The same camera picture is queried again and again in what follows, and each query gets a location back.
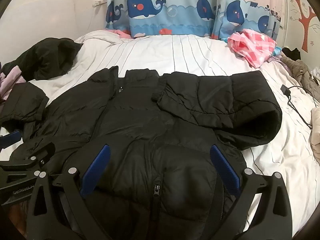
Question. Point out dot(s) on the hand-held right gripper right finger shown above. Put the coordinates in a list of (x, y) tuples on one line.
[(225, 166)]

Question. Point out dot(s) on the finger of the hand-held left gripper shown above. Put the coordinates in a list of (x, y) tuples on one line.
[(11, 138), (43, 152)]

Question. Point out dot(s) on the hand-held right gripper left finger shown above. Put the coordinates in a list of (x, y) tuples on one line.
[(96, 166)]

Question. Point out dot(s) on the black puffer jacket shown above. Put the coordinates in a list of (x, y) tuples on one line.
[(150, 130)]

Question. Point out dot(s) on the purple jacket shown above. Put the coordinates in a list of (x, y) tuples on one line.
[(12, 76)]

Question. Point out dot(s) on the black garment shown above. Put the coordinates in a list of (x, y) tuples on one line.
[(50, 55)]

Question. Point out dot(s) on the cream puffer jacket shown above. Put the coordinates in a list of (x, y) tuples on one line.
[(316, 130)]

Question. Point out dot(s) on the white striped bed quilt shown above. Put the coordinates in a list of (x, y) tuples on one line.
[(190, 55)]

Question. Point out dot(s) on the brown quilted coat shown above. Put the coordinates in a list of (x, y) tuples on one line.
[(300, 75)]

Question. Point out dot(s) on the pink checked cloth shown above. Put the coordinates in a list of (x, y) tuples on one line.
[(250, 45)]

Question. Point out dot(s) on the blue patterned cloth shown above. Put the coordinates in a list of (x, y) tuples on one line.
[(276, 52)]

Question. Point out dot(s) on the white plastic bag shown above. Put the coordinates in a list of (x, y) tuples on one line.
[(316, 76)]

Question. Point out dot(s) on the dark cloth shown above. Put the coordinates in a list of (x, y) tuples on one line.
[(291, 53)]

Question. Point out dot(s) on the white power strip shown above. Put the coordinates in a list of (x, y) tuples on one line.
[(99, 3)]

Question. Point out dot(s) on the whale print curtain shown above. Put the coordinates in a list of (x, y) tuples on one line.
[(150, 5)]

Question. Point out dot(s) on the red tree wall sticker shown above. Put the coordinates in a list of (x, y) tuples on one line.
[(306, 30)]

